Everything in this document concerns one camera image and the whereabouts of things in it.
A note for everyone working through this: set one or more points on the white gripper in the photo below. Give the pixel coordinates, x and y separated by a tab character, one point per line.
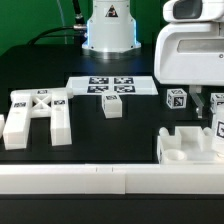
191	54

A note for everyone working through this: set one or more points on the white chair seat part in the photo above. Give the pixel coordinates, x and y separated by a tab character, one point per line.
189	145

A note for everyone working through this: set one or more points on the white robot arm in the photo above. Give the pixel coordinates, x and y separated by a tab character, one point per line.
111	30

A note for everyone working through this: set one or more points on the white tagged small block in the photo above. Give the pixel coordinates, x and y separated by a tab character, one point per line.
176	98

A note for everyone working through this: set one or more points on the white tagged right block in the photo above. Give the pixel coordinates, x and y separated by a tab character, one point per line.
215	100

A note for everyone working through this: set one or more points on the white part left edge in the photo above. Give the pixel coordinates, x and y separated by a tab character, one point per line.
2	123

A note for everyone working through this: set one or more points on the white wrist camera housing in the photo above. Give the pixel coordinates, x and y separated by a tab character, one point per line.
193	11

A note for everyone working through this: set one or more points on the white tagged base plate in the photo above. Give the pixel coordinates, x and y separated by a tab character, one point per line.
123	85

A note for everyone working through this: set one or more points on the white front rail barrier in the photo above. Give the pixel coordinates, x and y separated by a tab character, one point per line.
111	179

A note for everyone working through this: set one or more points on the white chair back frame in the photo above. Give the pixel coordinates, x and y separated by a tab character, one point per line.
28	104

